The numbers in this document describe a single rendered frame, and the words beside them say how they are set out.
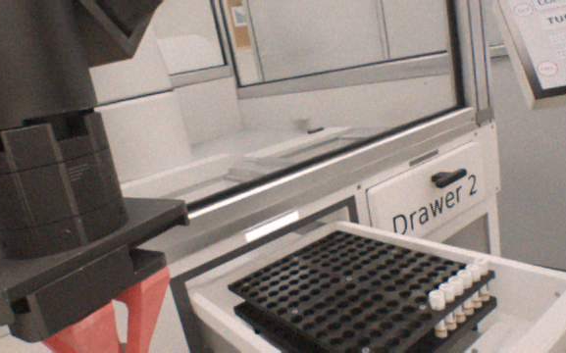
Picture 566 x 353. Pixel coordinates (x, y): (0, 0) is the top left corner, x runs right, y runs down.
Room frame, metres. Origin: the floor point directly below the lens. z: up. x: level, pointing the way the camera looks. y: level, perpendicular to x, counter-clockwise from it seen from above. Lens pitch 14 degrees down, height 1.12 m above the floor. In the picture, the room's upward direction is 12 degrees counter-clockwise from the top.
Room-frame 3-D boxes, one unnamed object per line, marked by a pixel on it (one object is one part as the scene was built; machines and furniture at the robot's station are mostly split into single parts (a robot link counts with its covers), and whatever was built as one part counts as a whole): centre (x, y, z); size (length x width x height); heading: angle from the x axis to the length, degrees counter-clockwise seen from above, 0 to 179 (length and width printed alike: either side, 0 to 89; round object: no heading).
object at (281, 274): (0.41, -0.05, 0.87); 0.22 x 0.18 x 0.06; 33
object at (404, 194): (0.68, -0.25, 0.87); 0.29 x 0.02 x 0.11; 123
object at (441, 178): (0.66, -0.26, 0.91); 0.07 x 0.04 x 0.01; 123
